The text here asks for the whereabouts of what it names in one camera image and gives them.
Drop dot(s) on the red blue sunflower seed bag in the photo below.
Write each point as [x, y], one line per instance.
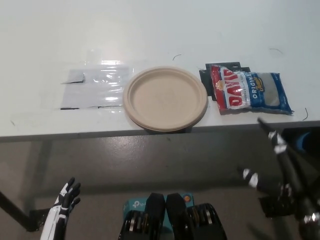
[235, 92]

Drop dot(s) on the teal router box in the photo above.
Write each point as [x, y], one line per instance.
[133, 205]

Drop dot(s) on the black table leg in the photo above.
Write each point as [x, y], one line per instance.
[12, 210]

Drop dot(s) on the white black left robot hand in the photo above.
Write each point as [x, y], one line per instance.
[58, 215]

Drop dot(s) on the small black floor marker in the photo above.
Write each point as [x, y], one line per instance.
[37, 220]

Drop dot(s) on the clear plastic sheet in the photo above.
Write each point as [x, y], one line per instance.
[95, 87]

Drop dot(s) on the beige paper plate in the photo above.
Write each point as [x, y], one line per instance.
[165, 100]

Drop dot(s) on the black robot torso blocks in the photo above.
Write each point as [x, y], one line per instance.
[175, 215]

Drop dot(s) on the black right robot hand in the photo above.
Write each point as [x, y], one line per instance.
[287, 167]

